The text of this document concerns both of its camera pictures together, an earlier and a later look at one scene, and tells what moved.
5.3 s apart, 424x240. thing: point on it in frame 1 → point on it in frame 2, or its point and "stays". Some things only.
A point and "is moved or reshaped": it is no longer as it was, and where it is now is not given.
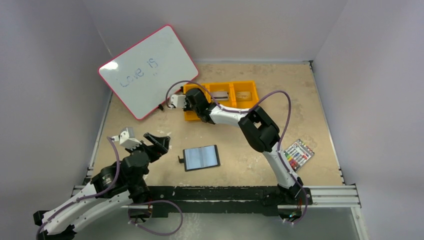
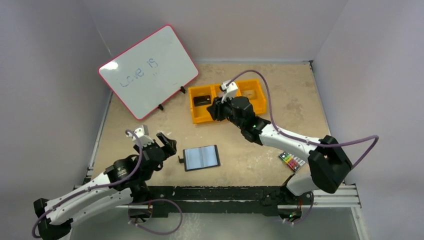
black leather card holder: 200,157 stays
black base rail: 223,202 stays
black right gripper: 187,103 → 219,110
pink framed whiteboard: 144,75 stays
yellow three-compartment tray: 232,87 is moved or reshaped
